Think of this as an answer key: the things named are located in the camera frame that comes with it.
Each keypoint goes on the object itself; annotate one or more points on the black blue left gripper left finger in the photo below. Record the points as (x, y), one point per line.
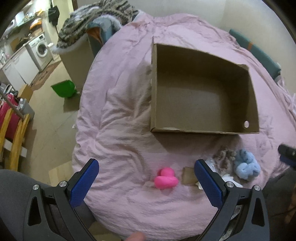
(50, 212)

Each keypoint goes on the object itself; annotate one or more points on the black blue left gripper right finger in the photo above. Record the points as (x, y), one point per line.
(252, 221)

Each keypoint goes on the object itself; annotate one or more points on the clear plastic bag with toy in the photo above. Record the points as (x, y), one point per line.
(226, 177)

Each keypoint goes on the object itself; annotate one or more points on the light blue plush toy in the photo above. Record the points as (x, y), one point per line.
(246, 166)

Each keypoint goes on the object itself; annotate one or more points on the orange sponge piece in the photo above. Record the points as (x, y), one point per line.
(188, 176)

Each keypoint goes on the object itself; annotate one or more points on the pink rubber duck toy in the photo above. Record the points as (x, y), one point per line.
(166, 179)

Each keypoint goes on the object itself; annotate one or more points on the person's hand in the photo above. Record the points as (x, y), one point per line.
(137, 236)

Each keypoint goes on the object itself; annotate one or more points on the teal cushion with orange stripe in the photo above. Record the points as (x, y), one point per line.
(272, 67)

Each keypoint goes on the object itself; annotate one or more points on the pink bed cover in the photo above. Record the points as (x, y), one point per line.
(113, 128)

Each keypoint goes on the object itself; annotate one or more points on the yellow wooden chair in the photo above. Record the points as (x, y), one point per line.
(16, 145)

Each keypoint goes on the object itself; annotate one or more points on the brown cardboard box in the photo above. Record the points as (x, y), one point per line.
(197, 92)

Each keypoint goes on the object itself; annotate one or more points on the white kitchen cabinet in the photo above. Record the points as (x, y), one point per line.
(19, 70)

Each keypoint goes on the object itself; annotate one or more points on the white washing machine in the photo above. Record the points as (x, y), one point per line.
(39, 52)

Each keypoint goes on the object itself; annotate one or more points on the teal orange jacket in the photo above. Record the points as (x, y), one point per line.
(100, 30)

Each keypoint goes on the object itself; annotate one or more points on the patterned knit blanket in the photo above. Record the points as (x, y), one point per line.
(100, 14)

